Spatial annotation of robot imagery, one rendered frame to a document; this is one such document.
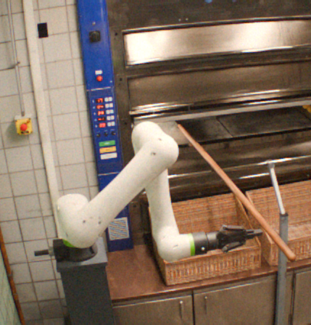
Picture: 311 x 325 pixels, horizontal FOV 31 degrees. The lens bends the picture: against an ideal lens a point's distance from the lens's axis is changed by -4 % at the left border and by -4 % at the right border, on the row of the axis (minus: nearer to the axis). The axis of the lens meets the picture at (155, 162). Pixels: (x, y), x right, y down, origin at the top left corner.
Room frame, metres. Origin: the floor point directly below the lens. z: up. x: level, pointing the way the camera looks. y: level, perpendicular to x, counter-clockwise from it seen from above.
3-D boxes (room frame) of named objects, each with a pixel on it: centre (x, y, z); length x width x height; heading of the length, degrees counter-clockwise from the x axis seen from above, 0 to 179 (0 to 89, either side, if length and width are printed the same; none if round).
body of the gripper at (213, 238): (2.00, -0.22, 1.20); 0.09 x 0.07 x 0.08; 98
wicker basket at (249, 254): (2.88, -0.24, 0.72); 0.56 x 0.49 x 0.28; 98
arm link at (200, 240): (1.99, -0.15, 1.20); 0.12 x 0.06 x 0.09; 8
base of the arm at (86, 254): (1.99, 0.39, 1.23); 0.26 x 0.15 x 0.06; 98
